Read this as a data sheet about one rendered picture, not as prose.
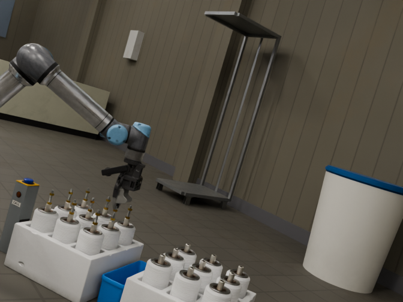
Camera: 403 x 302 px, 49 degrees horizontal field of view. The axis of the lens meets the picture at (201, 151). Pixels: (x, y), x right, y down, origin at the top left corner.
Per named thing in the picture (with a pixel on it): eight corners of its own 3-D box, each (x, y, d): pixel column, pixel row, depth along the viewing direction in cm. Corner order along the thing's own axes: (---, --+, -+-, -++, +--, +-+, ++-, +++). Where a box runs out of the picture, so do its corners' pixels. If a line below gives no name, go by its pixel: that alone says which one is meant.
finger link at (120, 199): (121, 213, 176) (129, 190, 177) (108, 208, 177) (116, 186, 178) (124, 213, 179) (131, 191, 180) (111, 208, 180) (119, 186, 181)
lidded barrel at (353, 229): (399, 299, 298) (434, 196, 293) (337, 295, 269) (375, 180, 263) (336, 262, 350) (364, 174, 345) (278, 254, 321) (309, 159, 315)
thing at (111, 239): (114, 272, 185) (126, 232, 183) (96, 275, 177) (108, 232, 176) (100, 263, 190) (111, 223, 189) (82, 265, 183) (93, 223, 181)
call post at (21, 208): (8, 255, 188) (27, 186, 186) (-3, 249, 190) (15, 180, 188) (21, 252, 194) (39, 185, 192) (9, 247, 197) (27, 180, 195)
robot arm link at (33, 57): (27, 33, 147) (137, 131, 160) (32, 36, 158) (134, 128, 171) (3, 58, 147) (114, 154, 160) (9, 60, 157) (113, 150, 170)
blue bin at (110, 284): (116, 316, 163) (124, 286, 162) (92, 304, 167) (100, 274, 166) (153, 295, 191) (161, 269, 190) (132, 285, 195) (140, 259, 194)
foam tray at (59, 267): (78, 305, 163) (91, 259, 162) (3, 265, 178) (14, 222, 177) (133, 281, 199) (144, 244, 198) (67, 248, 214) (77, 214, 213)
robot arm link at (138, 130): (131, 120, 181) (151, 126, 184) (124, 145, 182) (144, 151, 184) (133, 121, 174) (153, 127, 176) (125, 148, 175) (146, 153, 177)
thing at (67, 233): (54, 256, 183) (66, 215, 182) (74, 265, 180) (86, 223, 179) (40, 262, 174) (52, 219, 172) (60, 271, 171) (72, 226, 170)
